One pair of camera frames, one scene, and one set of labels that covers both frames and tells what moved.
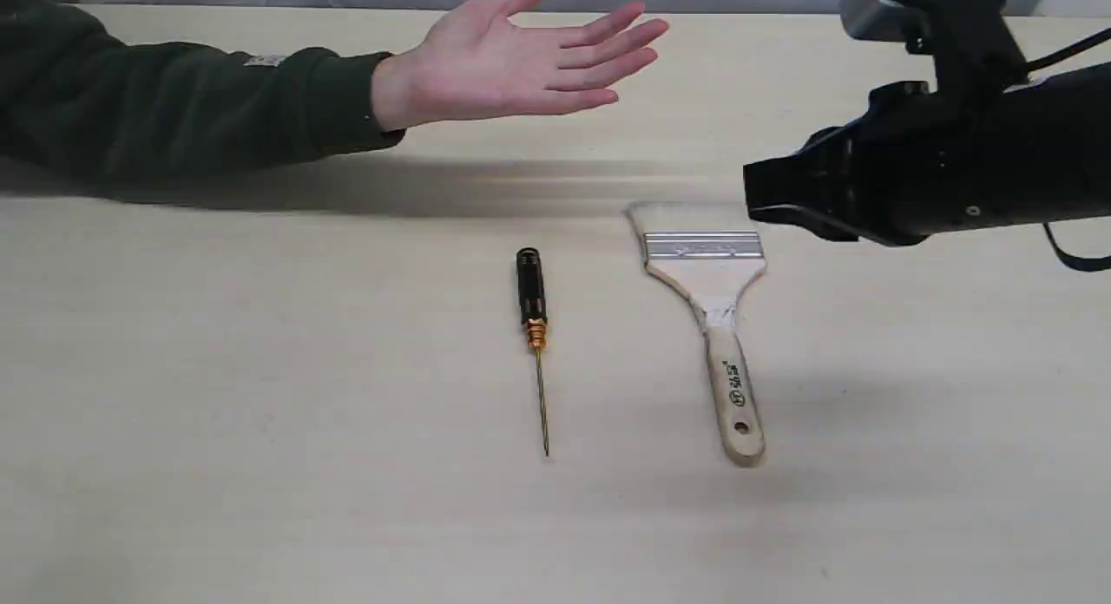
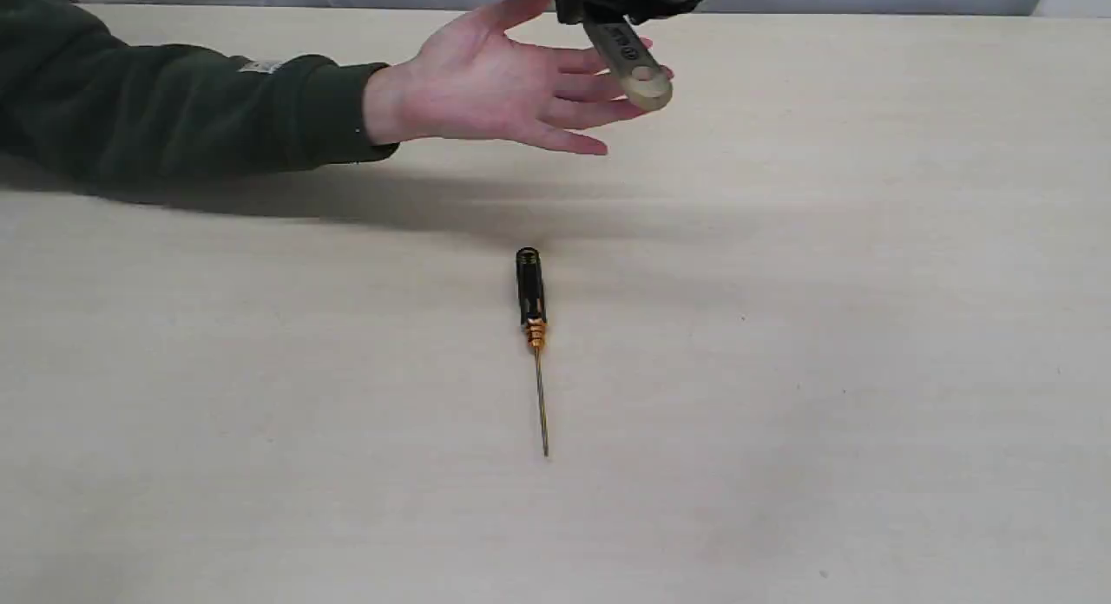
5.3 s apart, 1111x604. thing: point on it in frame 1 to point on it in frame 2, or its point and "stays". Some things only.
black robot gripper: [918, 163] to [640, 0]
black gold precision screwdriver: [534, 305] stays
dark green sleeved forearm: [75, 99] stays
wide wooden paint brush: [711, 252] to [643, 82]
